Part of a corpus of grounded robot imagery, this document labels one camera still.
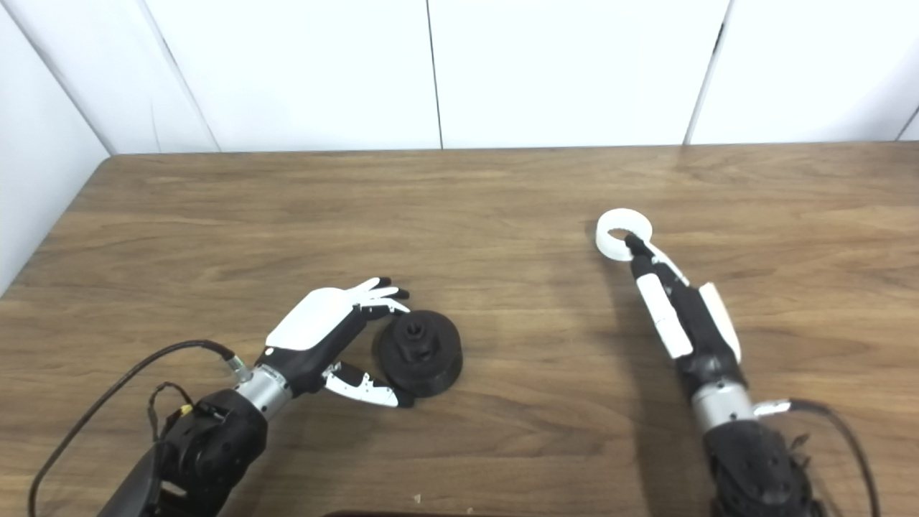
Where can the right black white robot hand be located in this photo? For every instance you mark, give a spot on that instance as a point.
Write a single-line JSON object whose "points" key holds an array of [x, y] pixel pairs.
{"points": [[700, 330]]}

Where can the round black plastic part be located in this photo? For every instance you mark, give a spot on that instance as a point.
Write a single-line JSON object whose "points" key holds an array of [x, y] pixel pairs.
{"points": [[434, 366]]}

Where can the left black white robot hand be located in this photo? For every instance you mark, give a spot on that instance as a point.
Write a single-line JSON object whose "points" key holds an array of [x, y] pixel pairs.
{"points": [[316, 316]]}

